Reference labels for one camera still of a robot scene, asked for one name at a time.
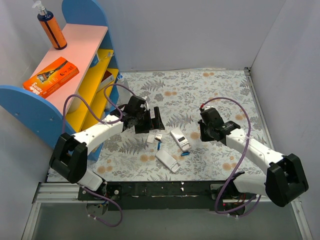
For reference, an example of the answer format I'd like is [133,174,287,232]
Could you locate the white slim remote control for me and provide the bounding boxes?
[170,127,192,152]

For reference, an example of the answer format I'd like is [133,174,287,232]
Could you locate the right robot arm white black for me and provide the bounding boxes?
[198,106,309,207]

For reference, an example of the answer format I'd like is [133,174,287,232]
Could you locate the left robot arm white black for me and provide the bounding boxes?
[49,95,165,200]

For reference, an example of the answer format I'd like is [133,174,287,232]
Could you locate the floral table mat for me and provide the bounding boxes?
[88,70,269,181]

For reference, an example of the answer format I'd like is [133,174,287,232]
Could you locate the clear plastic bottle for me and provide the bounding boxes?
[117,74,129,88]

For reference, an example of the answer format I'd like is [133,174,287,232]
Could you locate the white box on shelf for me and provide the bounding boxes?
[97,70,115,92]

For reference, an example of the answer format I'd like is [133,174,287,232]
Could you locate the white jar under shelf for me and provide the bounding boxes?
[67,96,82,114]

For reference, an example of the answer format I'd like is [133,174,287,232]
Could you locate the blue pink yellow shelf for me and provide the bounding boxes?
[0,0,119,148]

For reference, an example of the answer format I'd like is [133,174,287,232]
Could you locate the orange razor box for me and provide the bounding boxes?
[22,57,79,99]

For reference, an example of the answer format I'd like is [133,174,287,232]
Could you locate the orange pump bottle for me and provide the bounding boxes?
[32,0,67,50]

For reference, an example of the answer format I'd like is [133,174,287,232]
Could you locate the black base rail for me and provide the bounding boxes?
[77,180,251,216]

